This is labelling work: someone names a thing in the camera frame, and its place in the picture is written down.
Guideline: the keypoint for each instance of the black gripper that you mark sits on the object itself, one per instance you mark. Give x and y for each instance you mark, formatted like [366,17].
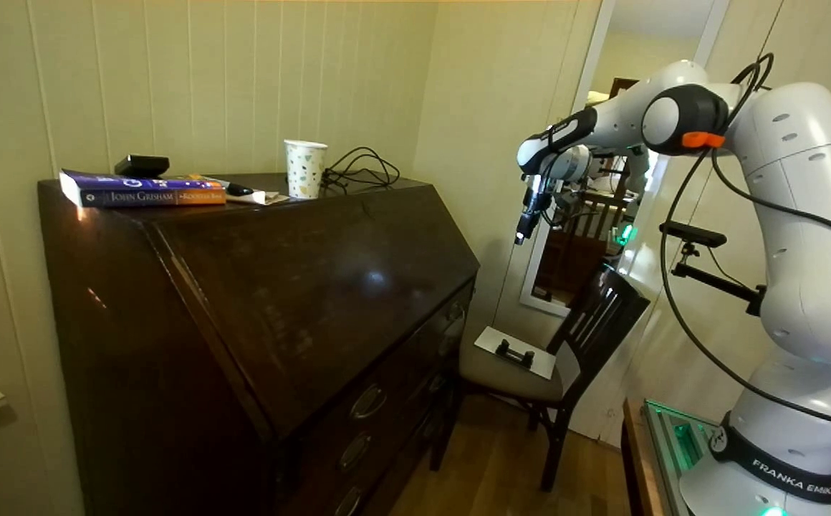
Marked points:
[553,167]

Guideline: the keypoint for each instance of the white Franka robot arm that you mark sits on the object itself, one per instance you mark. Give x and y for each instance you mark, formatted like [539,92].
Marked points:
[806,247]

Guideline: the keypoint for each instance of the white sheet of paper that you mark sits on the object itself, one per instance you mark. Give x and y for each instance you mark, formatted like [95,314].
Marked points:
[513,351]

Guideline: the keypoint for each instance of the small black clip object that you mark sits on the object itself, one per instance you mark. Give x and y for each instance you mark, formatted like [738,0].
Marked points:
[513,354]

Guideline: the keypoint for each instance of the dark wooden cushioned chair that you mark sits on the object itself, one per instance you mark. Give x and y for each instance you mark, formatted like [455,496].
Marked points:
[519,376]

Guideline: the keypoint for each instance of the white dotted paper cup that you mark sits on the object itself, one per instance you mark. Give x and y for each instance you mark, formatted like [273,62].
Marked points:
[304,171]

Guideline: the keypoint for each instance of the dark wooden secretary desk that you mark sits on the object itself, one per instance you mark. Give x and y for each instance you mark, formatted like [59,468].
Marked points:
[290,304]

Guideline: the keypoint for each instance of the white papers on desk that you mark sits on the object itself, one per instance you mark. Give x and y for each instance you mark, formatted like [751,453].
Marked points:
[268,198]

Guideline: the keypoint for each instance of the light wooden robot table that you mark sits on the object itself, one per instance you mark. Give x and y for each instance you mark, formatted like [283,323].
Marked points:
[641,468]

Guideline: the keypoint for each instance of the small flat black object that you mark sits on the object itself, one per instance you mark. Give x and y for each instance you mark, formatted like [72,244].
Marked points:
[238,189]

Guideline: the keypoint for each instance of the blue and orange book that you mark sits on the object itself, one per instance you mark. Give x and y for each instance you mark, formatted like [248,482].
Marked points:
[148,189]

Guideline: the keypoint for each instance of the small black box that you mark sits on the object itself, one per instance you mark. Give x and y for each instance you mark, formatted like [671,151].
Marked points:
[141,164]

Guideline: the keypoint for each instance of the white door frame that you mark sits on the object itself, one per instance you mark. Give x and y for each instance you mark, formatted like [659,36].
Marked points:
[589,58]

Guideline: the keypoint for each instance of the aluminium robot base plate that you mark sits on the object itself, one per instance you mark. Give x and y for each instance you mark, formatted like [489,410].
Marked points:
[677,445]

